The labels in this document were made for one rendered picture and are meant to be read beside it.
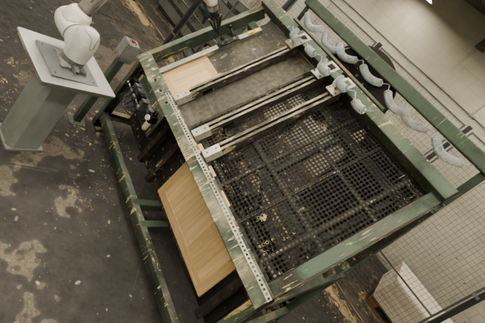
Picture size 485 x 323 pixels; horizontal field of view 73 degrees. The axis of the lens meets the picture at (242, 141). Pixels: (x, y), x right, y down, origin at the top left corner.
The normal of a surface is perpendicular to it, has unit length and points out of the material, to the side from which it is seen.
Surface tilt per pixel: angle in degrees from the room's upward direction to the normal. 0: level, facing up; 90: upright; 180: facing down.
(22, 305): 0
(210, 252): 90
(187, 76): 55
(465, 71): 90
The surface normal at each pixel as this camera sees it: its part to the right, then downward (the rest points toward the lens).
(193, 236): -0.59, -0.19
